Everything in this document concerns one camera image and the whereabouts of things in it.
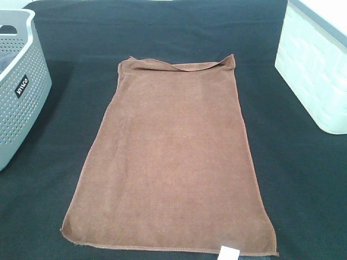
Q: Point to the brown microfibre towel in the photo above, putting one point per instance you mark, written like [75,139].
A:
[170,168]

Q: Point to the grey towel in basket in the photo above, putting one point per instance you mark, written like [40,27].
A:
[8,61]

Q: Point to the black table cloth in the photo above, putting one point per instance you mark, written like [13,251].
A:
[301,170]

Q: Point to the grey perforated laundry basket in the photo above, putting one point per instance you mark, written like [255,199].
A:
[25,89]

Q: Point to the white plastic storage bin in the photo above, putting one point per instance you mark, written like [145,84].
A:
[311,58]

